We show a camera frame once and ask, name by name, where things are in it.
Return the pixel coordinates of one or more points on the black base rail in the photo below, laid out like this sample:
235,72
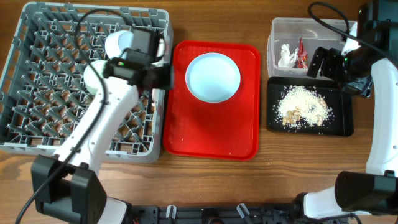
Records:
240,214

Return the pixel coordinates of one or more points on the rice and food scraps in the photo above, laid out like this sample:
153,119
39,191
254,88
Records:
299,107

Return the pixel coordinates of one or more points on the light blue bowl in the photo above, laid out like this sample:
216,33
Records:
117,42

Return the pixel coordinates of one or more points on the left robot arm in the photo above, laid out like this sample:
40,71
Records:
66,184

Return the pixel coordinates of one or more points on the red plastic tray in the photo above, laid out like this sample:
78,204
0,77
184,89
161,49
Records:
226,130

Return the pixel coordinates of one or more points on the clear plastic bin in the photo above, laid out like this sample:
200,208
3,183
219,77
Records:
290,31

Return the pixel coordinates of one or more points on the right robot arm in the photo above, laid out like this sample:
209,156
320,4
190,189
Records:
375,190

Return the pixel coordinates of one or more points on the red snack wrapper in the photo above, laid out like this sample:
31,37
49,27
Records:
302,55

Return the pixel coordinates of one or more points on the grey dishwasher rack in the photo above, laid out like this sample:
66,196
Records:
43,94

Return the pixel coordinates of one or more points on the light blue plate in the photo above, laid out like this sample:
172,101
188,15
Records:
212,77

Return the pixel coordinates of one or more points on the green bowl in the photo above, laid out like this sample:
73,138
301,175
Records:
90,79

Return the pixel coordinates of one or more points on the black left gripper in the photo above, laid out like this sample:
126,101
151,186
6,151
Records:
165,83

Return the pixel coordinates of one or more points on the black plastic tray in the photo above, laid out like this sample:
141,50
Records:
342,124

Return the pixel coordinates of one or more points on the crumpled white tissue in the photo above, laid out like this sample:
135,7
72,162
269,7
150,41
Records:
287,59

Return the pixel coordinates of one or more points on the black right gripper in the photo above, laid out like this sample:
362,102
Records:
330,56

